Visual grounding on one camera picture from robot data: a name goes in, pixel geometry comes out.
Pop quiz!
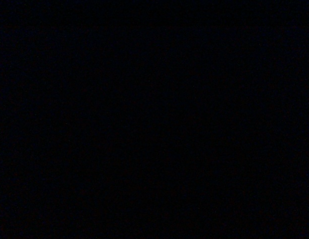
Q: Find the dark navy blue garment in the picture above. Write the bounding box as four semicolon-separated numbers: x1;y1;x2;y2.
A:
0;0;309;239

